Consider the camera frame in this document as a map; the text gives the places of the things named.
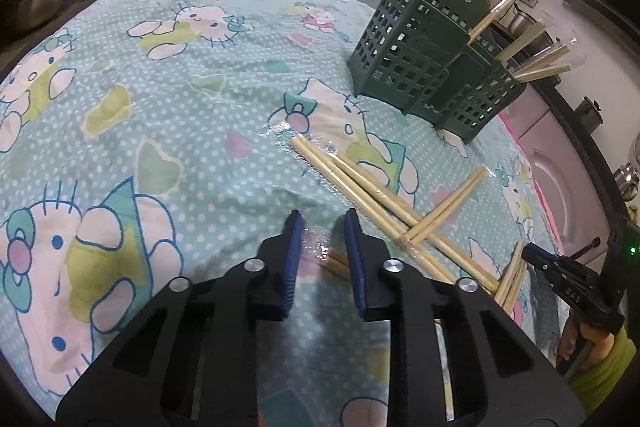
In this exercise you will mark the steel canister with lid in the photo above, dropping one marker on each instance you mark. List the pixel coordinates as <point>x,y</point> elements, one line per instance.
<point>587,114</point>

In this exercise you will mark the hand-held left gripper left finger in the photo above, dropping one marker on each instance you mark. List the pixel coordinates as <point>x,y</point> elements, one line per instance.
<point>292,267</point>

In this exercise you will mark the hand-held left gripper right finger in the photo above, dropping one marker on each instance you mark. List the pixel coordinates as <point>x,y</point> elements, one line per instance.
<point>356,267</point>

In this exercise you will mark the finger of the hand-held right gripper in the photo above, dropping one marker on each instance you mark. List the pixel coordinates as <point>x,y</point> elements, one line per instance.
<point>540,259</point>

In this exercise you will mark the green plastic utensil holder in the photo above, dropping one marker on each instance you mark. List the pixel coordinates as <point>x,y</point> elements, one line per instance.
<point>390,52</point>

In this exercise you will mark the large steel stockpot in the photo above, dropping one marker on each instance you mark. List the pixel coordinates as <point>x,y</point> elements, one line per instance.
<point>517,19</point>

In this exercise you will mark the cartoon cat printed tablecloth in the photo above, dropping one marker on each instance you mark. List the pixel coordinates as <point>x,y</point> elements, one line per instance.
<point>150,107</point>

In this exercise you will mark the person's right forearm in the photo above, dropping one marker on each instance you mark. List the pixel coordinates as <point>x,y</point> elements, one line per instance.
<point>607,367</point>

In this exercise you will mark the bamboo chopstick pair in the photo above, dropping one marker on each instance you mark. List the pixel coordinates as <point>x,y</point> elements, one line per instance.
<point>542,58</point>
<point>522,41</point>
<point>335,263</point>
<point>492,17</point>
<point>545,72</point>

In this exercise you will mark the pile of chopsticks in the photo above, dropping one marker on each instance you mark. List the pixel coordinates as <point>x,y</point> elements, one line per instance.
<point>380,202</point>

